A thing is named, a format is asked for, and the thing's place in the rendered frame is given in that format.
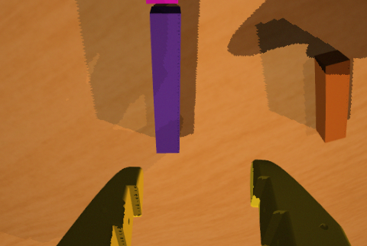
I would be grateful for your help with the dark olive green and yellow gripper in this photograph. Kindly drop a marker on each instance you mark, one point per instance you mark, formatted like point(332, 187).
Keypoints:
point(288, 214)

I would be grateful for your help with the purple rod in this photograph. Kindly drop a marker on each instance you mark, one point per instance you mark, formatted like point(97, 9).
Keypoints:
point(165, 25)

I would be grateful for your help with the orange rod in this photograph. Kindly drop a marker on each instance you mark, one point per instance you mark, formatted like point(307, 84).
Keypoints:
point(332, 71)

